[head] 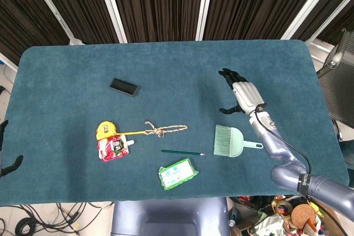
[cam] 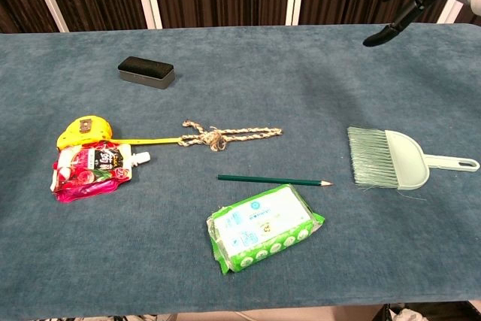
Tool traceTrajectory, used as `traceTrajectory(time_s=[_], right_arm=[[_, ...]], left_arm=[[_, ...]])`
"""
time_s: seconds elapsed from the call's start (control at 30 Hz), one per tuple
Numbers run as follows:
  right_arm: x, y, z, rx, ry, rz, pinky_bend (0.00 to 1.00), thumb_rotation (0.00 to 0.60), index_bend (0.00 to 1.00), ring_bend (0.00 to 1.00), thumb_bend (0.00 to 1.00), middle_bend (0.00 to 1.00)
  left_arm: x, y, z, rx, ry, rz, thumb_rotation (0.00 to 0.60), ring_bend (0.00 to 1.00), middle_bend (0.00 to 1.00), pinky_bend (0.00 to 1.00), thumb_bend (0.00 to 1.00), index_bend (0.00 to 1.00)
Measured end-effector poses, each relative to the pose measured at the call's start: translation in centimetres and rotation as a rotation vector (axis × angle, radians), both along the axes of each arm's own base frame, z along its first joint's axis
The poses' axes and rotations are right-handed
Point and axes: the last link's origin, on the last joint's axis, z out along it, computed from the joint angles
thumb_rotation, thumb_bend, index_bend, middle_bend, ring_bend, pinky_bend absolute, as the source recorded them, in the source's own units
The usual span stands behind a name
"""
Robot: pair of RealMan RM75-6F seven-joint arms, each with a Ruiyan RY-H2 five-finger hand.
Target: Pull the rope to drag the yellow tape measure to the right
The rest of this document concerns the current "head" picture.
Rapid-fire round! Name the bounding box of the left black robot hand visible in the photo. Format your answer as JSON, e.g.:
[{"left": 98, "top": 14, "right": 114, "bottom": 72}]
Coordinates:
[{"left": 0, "top": 119, "right": 24, "bottom": 177}]

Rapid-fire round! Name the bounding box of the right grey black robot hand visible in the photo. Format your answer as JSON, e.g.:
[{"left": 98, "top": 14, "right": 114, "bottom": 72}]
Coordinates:
[{"left": 218, "top": 67, "right": 268, "bottom": 116}]

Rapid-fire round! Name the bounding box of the braided jute rope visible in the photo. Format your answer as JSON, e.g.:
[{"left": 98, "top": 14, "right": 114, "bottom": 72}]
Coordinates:
[{"left": 144, "top": 120, "right": 189, "bottom": 139}]

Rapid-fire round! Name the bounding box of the yellow tape measure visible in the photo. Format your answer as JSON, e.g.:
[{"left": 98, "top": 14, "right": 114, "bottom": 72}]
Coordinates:
[{"left": 96, "top": 120, "right": 148, "bottom": 140}]

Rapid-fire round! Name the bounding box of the mint green dustpan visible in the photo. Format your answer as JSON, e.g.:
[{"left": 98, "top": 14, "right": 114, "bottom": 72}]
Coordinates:
[{"left": 228, "top": 127, "right": 264, "bottom": 157}]

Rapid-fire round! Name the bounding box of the mint green brush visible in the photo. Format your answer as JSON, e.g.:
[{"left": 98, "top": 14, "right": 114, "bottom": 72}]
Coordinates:
[{"left": 212, "top": 124, "right": 232, "bottom": 156}]

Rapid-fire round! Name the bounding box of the teal table mat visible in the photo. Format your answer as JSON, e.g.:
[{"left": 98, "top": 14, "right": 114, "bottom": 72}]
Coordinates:
[{"left": 0, "top": 39, "right": 350, "bottom": 206}]

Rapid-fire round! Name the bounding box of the green pencil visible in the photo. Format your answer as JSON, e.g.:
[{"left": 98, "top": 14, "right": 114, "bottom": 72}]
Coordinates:
[{"left": 161, "top": 149, "right": 206, "bottom": 156}]

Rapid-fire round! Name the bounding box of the black mesh chair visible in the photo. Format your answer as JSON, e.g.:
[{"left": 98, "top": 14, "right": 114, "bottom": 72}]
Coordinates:
[{"left": 316, "top": 28, "right": 354, "bottom": 143}]

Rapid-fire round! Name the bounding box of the red drink pouch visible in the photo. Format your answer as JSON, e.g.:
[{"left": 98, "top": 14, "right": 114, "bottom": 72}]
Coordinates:
[{"left": 96, "top": 135, "right": 136, "bottom": 163}]

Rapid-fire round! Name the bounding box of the green wet wipes pack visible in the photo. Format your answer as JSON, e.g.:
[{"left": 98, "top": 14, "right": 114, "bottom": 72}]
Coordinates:
[{"left": 158, "top": 158, "right": 199, "bottom": 192}]

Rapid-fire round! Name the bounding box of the black rectangular box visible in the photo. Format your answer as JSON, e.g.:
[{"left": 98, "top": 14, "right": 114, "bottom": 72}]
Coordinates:
[{"left": 109, "top": 77, "right": 142, "bottom": 98}]

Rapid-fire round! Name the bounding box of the black pleated curtain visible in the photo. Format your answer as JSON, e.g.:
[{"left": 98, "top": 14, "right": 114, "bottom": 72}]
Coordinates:
[{"left": 0, "top": 0, "right": 354, "bottom": 65}]

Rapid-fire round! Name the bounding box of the cardboard box of clutter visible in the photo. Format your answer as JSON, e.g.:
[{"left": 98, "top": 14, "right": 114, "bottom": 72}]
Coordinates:
[{"left": 229, "top": 195, "right": 354, "bottom": 236}]

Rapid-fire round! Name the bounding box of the round cork disc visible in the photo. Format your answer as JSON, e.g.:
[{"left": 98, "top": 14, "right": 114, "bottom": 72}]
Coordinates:
[{"left": 291, "top": 204, "right": 317, "bottom": 227}]

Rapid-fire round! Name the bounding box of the blue-grey robot torso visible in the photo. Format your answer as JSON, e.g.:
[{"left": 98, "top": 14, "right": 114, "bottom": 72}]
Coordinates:
[{"left": 110, "top": 197, "right": 231, "bottom": 236}]

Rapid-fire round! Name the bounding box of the black cable coil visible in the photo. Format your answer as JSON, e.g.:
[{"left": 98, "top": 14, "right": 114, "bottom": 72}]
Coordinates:
[{"left": 15, "top": 215, "right": 33, "bottom": 235}]

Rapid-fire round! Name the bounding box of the black floor cable tangle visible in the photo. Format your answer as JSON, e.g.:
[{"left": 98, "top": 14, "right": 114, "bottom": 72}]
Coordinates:
[{"left": 0, "top": 202, "right": 113, "bottom": 234}]

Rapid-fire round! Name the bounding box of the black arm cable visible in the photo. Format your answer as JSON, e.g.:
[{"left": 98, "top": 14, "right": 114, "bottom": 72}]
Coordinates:
[{"left": 254, "top": 104, "right": 313, "bottom": 176}]

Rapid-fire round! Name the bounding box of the white aluminium frame post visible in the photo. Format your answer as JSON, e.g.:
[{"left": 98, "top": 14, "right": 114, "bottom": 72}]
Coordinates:
[
  {"left": 280, "top": 0, "right": 347, "bottom": 40},
  {"left": 24, "top": 0, "right": 76, "bottom": 44},
  {"left": 306, "top": 0, "right": 354, "bottom": 48},
  {"left": 93, "top": 0, "right": 128, "bottom": 44},
  {"left": 195, "top": 0, "right": 216, "bottom": 41}
]

